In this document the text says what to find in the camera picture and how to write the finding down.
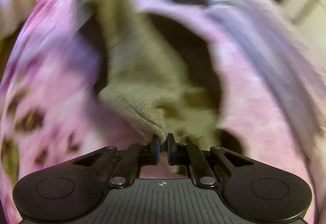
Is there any grey and brown sweater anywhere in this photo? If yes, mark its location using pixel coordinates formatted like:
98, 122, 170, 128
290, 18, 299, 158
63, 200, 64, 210
76, 0, 230, 173

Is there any pink floral bed blanket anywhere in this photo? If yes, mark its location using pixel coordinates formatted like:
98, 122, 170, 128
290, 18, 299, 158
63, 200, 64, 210
1, 0, 325, 223

